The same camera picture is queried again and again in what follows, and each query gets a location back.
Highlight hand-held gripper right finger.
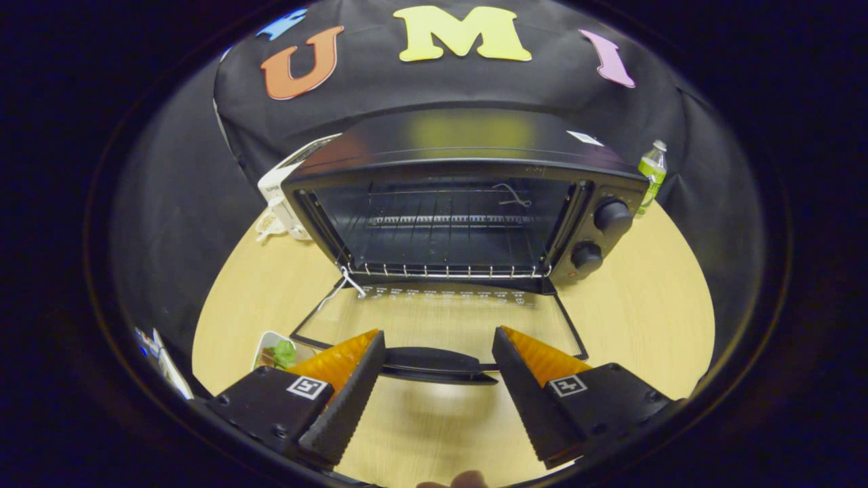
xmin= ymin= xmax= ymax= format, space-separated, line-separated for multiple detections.
xmin=492 ymin=325 xmax=679 ymax=470

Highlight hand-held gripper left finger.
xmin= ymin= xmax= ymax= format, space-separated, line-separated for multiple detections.
xmin=203 ymin=329 xmax=387 ymax=468

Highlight white bread lettuce sandwich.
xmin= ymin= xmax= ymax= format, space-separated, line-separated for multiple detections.
xmin=260 ymin=339 xmax=315 ymax=371

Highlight black toaster oven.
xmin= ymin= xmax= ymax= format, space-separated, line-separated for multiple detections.
xmin=281 ymin=108 xmax=650 ymax=386

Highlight white slot toaster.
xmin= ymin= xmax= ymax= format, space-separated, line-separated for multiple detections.
xmin=258 ymin=134 xmax=343 ymax=241

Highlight white plastic tray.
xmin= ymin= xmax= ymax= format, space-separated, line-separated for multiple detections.
xmin=252 ymin=330 xmax=318 ymax=372

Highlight white blue-edged object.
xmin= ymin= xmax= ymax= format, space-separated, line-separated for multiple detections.
xmin=134 ymin=327 xmax=195 ymax=401

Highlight green label drink bottle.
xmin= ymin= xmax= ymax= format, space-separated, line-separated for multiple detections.
xmin=637 ymin=140 xmax=669 ymax=216

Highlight white string loop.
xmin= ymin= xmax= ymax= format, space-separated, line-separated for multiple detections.
xmin=316 ymin=266 xmax=368 ymax=314

